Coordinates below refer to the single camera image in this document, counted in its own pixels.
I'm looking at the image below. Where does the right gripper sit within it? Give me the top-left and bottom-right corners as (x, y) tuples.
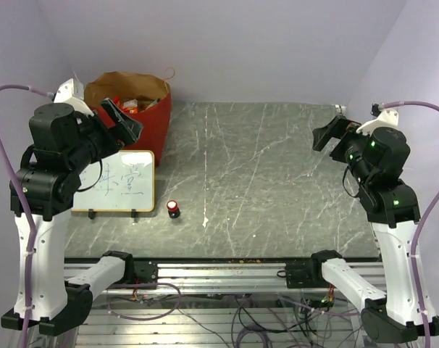
(313, 114), (373, 186)

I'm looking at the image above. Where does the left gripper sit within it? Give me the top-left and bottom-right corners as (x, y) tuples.
(67, 97), (143, 172)

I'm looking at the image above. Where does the red brown paper bag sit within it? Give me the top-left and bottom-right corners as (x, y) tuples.
(84, 71), (172, 166)

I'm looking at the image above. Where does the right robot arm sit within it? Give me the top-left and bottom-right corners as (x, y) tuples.
(306, 115), (439, 344)

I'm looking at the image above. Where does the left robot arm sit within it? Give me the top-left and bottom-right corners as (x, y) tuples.
(1, 99), (142, 336)

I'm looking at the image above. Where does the small whiteboard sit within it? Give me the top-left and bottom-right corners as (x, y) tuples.
(72, 150), (155, 214)

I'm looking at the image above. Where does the red white black button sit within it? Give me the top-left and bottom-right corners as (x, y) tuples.
(166, 199), (180, 218)

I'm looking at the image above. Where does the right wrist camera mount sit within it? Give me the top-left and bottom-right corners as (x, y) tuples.
(356, 107), (399, 136)

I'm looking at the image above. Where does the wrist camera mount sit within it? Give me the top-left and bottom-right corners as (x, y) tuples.
(53, 78), (95, 116)
(356, 107), (399, 136)

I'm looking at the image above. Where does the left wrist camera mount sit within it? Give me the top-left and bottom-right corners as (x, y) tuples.
(53, 78), (95, 116)

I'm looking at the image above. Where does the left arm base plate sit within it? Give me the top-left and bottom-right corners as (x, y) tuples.
(125, 261), (159, 289)

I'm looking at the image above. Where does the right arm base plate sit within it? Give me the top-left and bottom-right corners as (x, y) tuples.
(276, 262), (329, 289)

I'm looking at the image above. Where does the aluminium frame rail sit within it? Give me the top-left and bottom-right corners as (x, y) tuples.
(63, 261), (387, 295)

